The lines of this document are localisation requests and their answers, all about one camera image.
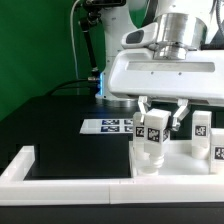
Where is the white U-shaped obstacle fence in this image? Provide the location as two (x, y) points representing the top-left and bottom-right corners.
(0, 146), (224, 206)

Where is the white square tabletop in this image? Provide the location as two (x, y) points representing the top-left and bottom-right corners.
(127, 139), (224, 185)

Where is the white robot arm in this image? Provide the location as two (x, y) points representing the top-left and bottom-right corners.
(106, 0), (224, 130)

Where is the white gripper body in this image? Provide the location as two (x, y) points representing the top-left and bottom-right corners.
(108, 49), (224, 107)

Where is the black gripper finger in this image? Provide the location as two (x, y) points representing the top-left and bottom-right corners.
(171, 99), (190, 131)
(138, 96), (152, 124)

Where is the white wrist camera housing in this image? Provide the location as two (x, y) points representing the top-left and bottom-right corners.
(121, 22), (158, 49)

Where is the black cable bundle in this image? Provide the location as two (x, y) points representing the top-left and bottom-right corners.
(44, 78), (101, 98)

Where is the white fiducial marker sheet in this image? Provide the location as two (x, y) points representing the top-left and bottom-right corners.
(80, 118), (133, 134)

